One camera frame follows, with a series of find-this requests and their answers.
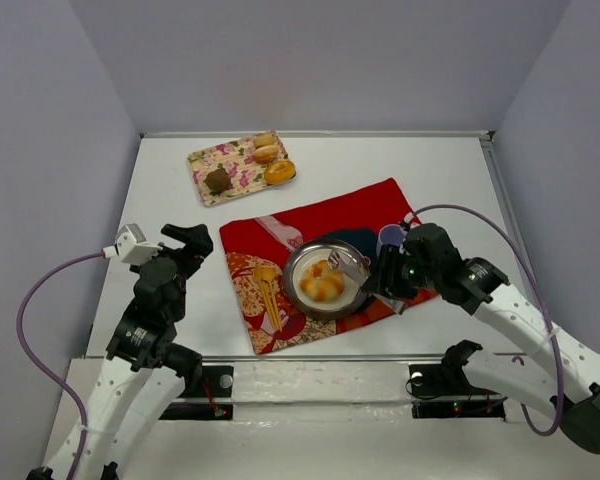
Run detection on metal tongs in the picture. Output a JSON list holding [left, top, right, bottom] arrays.
[[328, 249, 406, 315]]

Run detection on striped twisted bread roll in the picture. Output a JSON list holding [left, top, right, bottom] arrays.
[[299, 260, 345, 303]]

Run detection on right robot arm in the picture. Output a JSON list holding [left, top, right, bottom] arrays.
[[361, 223, 600, 454]]

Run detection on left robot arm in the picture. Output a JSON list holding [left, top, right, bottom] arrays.
[[16, 224, 213, 479]]

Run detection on brown chocolate bread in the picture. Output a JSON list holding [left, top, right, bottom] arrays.
[[204, 167, 232, 195]]

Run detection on lavender plastic cup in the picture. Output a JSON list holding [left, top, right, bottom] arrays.
[[376, 224, 407, 258]]

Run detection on round metal plate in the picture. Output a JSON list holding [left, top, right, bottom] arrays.
[[282, 238, 370, 321]]

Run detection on red patterned cloth mat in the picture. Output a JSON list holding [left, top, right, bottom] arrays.
[[218, 176, 457, 356]]

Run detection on yellow plastic fork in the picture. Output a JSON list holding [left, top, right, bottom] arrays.
[[253, 264, 282, 332]]

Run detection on floral serving tray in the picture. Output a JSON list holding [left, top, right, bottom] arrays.
[[187, 130, 297, 207]]

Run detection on flat tan bun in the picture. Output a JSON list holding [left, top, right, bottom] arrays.
[[253, 145, 279, 164]]

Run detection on pale round bun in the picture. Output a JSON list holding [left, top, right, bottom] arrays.
[[252, 131, 277, 149]]

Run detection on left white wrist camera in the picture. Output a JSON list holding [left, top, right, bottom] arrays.
[[102, 223, 162, 266]]

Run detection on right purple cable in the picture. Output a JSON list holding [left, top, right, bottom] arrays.
[[403, 202, 564, 436]]

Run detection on purple cable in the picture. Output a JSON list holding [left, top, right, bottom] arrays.
[[16, 251, 116, 480], [403, 202, 564, 436]]

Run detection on orange ring bagel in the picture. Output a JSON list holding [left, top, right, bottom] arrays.
[[264, 160, 296, 185]]

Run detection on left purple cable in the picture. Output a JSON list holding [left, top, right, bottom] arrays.
[[16, 251, 116, 480]]

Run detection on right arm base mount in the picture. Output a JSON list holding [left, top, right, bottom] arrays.
[[405, 363, 506, 420]]

